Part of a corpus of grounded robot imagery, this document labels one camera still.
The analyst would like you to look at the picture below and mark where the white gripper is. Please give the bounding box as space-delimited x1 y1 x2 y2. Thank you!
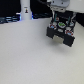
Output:
47 0 74 30

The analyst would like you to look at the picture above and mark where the black kcup holder drawer unit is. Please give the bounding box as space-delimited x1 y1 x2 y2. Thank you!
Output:
46 14 76 47

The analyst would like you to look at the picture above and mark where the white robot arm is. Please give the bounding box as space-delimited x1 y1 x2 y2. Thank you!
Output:
20 0 70 20

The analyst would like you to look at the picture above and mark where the green-lidded white kcup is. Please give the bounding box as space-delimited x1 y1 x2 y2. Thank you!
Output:
58 22 66 28

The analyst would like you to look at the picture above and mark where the black equipment left background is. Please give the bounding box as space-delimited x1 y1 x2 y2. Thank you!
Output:
0 0 21 24

